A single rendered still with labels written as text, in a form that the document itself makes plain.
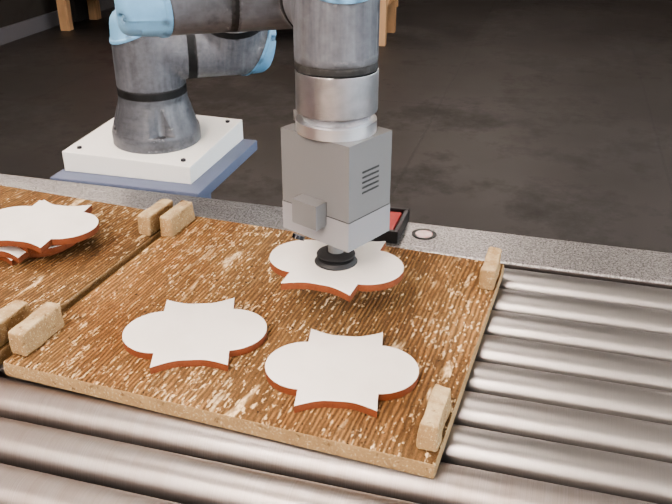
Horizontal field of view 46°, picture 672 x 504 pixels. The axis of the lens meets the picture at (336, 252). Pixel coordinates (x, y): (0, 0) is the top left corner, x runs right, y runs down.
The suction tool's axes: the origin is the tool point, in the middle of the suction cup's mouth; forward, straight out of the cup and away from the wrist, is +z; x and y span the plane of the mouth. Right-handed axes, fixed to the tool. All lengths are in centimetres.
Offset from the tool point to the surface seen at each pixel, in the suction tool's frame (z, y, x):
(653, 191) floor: 98, -57, 284
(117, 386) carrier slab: 4.2, -5.8, -22.9
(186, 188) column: 11, -49, 21
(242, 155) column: 11, -55, 38
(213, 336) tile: 3.3, -4.4, -12.8
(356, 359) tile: 3.3, 8.4, -6.9
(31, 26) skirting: 93, -570, 283
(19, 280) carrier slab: 4.2, -30.1, -18.4
